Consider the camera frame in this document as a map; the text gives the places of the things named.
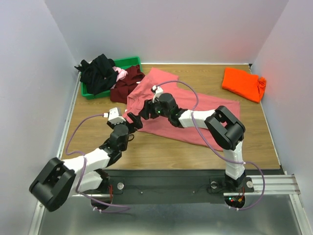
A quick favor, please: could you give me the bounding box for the salmon pink t-shirt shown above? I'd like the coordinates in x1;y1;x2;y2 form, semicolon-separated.
126;68;240;146

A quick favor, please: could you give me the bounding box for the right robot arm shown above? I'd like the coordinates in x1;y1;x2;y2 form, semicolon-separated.
139;93;246;191

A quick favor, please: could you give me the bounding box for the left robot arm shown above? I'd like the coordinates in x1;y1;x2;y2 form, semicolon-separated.
29;113;143;212

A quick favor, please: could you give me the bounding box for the maroon t-shirt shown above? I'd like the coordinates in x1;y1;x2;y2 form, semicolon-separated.
110;65;145;104

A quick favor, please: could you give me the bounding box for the light pink t-shirt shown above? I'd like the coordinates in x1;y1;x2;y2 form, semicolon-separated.
113;66;128;82

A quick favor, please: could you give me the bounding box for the green plastic bin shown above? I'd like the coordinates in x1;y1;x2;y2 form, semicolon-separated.
80;56;142;100

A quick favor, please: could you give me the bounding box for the black t-shirt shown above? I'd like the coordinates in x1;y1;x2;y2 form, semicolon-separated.
77;54;118;95

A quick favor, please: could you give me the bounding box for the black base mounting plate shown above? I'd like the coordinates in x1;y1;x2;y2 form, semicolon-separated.
92;169;254;205

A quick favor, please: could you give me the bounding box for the folded orange t-shirt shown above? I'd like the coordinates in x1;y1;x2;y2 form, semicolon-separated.
222;68;267;103

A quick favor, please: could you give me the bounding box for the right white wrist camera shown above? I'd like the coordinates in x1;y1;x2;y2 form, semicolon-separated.
151;85;163;100

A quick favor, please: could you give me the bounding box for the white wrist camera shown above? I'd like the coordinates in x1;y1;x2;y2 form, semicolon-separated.
151;85;163;100
103;107;126;129

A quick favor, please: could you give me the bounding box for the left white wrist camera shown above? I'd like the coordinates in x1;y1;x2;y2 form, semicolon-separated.
103;107;126;129

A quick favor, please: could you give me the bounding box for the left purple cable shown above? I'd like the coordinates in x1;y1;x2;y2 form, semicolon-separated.
65;114;132;213

